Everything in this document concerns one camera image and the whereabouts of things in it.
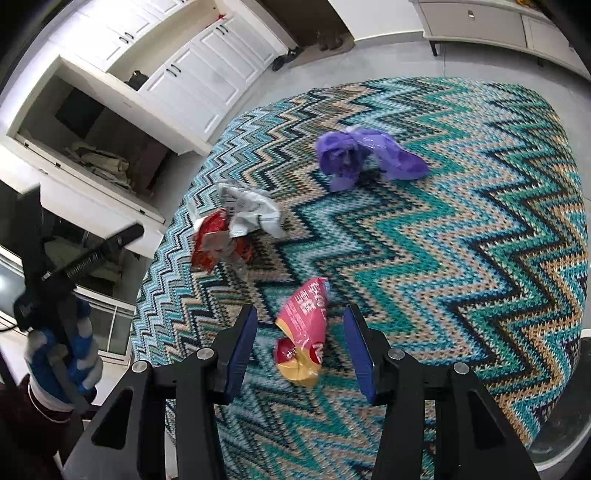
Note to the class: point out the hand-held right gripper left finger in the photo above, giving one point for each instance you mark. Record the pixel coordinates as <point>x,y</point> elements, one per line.
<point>242,350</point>

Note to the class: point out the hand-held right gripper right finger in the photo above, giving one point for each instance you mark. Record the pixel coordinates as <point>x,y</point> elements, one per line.
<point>360,353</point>

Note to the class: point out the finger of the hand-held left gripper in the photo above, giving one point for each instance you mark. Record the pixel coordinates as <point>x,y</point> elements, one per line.
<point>92,256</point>
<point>30,230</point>

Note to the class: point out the pink red snack packet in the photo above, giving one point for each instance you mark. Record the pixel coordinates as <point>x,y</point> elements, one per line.
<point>304,323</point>

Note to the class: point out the person's left forearm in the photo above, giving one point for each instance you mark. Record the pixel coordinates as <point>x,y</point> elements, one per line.
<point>32,434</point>

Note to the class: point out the person's left hand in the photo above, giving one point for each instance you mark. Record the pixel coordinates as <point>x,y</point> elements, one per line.
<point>83,364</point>

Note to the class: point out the white open shelf cabinet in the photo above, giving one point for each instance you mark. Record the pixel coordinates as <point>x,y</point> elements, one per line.
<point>41,152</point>

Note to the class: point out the folded beige cloth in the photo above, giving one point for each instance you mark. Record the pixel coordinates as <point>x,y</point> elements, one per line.
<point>101,164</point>

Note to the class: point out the zigzag knitted blanket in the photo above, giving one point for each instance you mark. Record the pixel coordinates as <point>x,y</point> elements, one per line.
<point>415,277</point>

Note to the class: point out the crumpled red snack wrapper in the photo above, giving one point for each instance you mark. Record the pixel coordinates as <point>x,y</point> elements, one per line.
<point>210,244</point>

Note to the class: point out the dark brown bag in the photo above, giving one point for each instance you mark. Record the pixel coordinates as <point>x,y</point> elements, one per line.
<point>152,159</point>

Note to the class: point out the black box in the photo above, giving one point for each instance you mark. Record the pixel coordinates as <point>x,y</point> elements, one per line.
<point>78,113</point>

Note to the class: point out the silver grey wrapper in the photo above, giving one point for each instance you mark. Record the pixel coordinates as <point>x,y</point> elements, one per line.
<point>251,210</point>

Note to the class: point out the black handbag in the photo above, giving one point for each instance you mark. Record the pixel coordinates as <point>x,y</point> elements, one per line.
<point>135,79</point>

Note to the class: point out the large purple plastic bag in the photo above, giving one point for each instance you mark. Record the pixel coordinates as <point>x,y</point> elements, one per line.
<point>351,154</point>

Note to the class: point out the white lower shoe cabinet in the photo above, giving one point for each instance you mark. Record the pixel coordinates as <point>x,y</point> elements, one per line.
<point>207,78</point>

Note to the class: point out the pair of black shoes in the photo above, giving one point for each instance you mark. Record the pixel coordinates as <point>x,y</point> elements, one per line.
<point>286,57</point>

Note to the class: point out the brown doormat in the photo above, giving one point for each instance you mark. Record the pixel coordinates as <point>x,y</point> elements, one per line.
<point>344,44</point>

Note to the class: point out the dark brown entrance door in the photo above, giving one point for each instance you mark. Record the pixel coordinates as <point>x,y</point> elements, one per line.
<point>300,14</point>

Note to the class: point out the white television stand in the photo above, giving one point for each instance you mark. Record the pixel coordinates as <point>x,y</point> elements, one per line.
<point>498,27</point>

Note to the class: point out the white upper wall cabinet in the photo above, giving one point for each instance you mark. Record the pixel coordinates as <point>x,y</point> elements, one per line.
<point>120,32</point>

